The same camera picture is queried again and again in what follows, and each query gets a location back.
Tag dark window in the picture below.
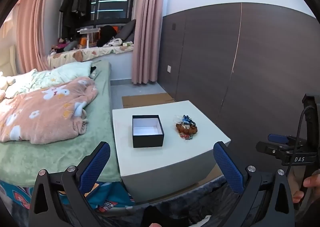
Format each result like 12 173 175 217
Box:
61 0 137 29

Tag printed window seat cushion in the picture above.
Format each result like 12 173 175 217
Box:
47 42 135 69

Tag black bag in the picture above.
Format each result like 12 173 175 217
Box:
96 25 118 48

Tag person's right hand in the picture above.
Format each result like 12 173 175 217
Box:
292 173 320 209

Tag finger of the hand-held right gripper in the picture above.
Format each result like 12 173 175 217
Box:
256 141 285 159
268 134 291 144

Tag beige headboard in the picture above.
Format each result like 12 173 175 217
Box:
0 45 18 75

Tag blue printed bedding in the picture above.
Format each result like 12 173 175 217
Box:
0 179 135 220

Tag plush toys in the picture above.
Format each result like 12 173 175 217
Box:
51 37 80 54

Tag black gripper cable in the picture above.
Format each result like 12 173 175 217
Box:
285 106 313 182

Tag dark fuzzy rug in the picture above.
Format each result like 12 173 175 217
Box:
132 174 250 227

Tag white butterfly hair clip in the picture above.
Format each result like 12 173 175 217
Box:
174 115 187 128

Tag grey pillow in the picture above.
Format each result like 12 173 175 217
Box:
114 19 137 43

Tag light green quilt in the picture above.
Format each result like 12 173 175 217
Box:
0 62 97 99

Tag brown bead bracelet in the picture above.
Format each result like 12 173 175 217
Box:
176 123 198 136

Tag cream plush toy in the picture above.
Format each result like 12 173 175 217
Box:
0 71 15 99

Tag pink flower-print blanket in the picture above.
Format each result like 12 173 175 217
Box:
0 76 98 145

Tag black jewelry box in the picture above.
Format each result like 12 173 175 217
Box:
132 115 164 148

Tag hanging dark clothes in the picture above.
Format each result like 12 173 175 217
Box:
59 0 91 40

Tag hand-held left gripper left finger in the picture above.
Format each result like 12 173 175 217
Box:
28 141 111 227

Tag pink curtain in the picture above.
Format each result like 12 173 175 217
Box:
132 0 167 85
16 0 54 74

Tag white low table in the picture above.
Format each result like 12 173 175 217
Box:
112 100 231 202

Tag green bed sheet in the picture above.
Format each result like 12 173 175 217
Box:
0 61 123 187

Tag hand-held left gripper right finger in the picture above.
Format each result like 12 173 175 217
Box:
213 141 295 227

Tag white desk lamp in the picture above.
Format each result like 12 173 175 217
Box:
77 26 100 49

